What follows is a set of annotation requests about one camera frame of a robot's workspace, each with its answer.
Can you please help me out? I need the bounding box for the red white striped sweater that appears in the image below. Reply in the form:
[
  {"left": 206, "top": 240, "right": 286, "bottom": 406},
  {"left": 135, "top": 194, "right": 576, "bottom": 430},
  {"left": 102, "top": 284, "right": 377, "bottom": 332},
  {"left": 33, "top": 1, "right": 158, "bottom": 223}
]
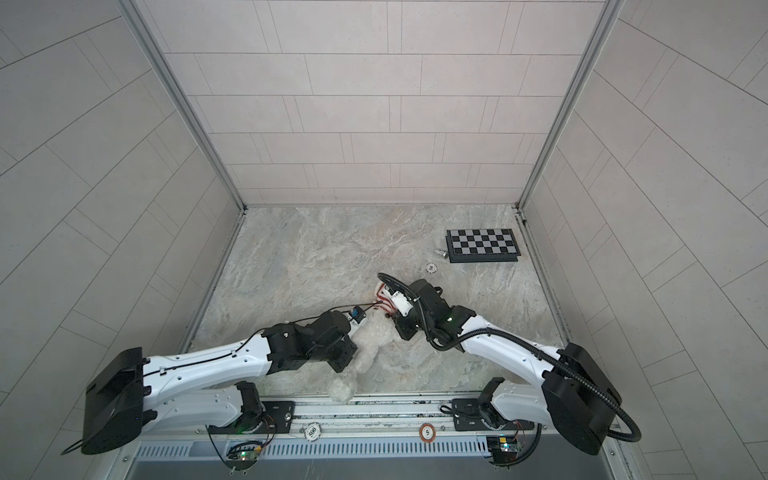
[{"left": 376, "top": 283, "right": 399, "bottom": 316}]

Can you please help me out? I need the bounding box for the white teddy bear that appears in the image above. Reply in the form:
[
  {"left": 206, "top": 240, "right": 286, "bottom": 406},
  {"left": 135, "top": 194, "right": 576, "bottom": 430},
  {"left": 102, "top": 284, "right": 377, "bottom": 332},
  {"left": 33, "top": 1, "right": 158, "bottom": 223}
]
[{"left": 328, "top": 308, "right": 398, "bottom": 403}]

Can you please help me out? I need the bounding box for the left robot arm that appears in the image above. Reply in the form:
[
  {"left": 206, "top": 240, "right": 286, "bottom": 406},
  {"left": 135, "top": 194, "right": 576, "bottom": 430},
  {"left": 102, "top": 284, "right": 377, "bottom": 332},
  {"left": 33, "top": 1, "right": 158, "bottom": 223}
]
[{"left": 74, "top": 306, "right": 367, "bottom": 455}]

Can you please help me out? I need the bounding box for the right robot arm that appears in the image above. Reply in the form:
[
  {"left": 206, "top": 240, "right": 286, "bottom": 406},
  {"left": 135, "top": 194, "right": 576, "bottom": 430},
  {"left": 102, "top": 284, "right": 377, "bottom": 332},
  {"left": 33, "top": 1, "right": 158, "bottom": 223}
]
[{"left": 378, "top": 273, "right": 642, "bottom": 455}]

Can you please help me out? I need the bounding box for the black white chessboard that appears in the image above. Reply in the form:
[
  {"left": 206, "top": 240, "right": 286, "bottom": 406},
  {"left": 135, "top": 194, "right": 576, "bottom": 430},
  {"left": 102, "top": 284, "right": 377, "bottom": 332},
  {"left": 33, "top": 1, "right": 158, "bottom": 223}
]
[{"left": 446, "top": 228, "right": 520, "bottom": 263}]

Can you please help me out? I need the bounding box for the left circuit board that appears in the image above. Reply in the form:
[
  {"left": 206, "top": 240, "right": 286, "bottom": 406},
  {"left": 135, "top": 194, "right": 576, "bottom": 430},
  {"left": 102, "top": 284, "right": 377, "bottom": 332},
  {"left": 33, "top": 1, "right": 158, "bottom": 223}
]
[{"left": 226, "top": 441, "right": 265, "bottom": 471}]

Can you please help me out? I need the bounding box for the circuit board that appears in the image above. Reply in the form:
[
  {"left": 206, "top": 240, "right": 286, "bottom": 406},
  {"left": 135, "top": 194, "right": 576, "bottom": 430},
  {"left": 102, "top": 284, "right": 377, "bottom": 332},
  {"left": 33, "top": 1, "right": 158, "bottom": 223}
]
[
  {"left": 486, "top": 436, "right": 522, "bottom": 467},
  {"left": 226, "top": 441, "right": 265, "bottom": 471}
]

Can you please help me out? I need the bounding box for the right circuit board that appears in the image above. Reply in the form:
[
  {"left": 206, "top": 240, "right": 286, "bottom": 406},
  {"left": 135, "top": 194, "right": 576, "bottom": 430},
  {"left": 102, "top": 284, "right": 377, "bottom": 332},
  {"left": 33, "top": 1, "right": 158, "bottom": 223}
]
[{"left": 486, "top": 436, "right": 522, "bottom": 467}]

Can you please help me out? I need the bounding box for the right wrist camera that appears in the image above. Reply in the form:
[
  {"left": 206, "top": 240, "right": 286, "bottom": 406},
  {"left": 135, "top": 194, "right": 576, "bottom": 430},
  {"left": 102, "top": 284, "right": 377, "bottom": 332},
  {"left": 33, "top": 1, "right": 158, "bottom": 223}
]
[{"left": 389, "top": 290, "right": 413, "bottom": 317}]

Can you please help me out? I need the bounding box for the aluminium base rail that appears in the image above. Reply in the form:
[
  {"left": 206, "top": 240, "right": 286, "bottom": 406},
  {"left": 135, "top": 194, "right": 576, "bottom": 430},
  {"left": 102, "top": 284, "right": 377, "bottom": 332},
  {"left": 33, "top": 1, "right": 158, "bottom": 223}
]
[{"left": 128, "top": 392, "right": 619, "bottom": 442}]

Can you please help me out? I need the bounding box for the white poker chip on rail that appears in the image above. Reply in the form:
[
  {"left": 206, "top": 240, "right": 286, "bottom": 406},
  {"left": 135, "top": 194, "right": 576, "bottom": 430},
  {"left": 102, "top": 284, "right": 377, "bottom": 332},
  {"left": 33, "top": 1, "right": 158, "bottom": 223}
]
[{"left": 304, "top": 422, "right": 322, "bottom": 442}]

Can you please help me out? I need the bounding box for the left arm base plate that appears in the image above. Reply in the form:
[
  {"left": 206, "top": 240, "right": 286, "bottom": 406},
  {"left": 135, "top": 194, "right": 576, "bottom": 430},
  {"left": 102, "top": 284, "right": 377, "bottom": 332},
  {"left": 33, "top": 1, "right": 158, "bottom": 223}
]
[{"left": 208, "top": 401, "right": 296, "bottom": 435}]

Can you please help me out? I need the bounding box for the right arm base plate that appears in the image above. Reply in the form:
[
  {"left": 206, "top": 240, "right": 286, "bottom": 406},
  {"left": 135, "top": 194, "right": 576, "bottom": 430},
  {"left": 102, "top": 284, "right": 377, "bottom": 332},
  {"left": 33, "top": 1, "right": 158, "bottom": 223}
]
[{"left": 439, "top": 398, "right": 536, "bottom": 432}]

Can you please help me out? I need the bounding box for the red poker chip on rail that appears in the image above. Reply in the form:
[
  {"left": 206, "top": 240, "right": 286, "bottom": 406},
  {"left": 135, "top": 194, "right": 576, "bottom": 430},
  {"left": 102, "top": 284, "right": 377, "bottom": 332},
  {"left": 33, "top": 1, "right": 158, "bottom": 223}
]
[{"left": 419, "top": 423, "right": 436, "bottom": 444}]

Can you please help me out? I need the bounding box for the right black corrugated cable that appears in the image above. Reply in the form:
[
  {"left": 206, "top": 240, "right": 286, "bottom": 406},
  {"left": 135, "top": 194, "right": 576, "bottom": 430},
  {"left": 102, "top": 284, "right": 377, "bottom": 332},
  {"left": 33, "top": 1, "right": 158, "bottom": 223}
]
[{"left": 376, "top": 272, "right": 642, "bottom": 444}]

